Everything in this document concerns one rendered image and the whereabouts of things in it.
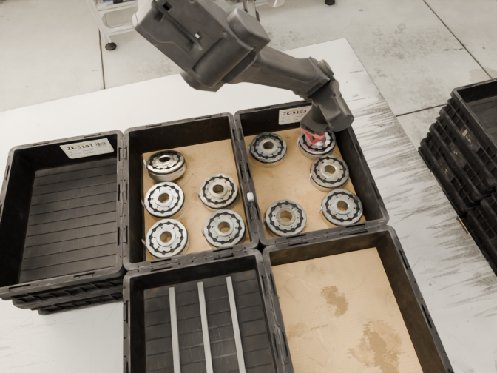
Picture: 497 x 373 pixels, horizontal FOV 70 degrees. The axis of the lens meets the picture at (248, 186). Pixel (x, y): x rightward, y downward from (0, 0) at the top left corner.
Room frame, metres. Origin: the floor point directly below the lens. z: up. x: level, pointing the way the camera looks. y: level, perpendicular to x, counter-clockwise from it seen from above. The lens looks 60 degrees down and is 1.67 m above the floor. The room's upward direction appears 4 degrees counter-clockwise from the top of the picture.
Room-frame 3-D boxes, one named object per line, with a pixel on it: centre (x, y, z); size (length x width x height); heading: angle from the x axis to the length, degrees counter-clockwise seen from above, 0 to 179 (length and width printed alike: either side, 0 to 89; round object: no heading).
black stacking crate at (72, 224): (0.43, 0.45, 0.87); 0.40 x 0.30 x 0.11; 6
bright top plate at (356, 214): (0.39, -0.23, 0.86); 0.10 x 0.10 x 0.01
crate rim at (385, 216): (0.49, -0.14, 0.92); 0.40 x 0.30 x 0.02; 6
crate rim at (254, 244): (0.46, 0.15, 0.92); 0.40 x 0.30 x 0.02; 6
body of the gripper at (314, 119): (0.61, -0.20, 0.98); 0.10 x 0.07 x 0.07; 137
